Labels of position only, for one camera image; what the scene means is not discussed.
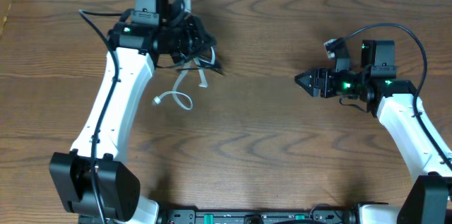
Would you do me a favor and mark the black usb cable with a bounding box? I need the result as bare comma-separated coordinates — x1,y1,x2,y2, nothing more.
157,36,225,76

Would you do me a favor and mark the white usb cable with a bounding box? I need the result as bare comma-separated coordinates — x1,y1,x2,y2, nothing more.
152,45,217,111

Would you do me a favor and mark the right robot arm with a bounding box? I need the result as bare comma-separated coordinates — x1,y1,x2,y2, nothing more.
295,39,451,223

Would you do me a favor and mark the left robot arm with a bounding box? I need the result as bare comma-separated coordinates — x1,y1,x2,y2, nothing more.
49,0,221,223

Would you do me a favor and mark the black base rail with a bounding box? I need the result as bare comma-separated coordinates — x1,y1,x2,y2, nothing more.
153,206,357,224

